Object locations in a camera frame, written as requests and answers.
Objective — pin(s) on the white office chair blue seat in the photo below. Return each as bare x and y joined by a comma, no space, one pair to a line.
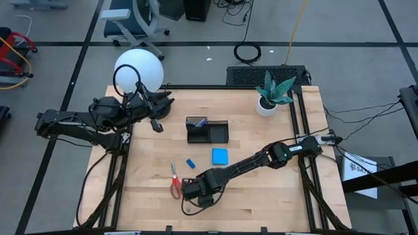
130,23

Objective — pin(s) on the green plant in white pot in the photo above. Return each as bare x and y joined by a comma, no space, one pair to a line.
272,94

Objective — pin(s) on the blue sticky note pad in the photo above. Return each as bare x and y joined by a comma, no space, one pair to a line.
220,156

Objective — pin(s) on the grey side table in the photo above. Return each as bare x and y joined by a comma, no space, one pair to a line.
392,199

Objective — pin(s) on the white globe lamp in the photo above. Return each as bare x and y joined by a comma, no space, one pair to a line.
143,65

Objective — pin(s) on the black round lamp base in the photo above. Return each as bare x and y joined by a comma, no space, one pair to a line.
165,113

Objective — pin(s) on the blue eraser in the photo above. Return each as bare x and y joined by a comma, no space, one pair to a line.
190,164

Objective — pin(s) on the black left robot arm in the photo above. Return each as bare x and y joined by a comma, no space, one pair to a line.
65,124

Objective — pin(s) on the red and black cart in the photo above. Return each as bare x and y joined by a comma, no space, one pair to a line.
9,55

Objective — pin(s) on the black mesh desk organizer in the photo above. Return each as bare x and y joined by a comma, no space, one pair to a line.
215,134

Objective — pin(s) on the black metal beam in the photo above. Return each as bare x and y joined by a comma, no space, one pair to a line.
385,178

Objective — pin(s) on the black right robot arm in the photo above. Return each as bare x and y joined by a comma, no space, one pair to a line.
248,163

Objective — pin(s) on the white printed paper sheet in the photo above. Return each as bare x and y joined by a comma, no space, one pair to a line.
359,173

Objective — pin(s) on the blue pen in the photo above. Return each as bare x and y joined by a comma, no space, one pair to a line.
202,122

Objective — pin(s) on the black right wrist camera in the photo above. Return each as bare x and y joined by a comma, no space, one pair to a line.
205,200

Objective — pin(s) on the black aluminium table frame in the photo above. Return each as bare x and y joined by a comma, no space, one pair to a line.
303,130

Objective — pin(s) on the black perforated metal case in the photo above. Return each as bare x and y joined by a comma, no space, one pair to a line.
261,75

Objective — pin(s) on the black computer tower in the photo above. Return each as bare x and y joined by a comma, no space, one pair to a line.
197,9

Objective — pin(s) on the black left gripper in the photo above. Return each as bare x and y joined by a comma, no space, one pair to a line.
143,107

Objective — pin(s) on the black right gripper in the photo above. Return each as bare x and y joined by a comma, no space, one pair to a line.
196,187

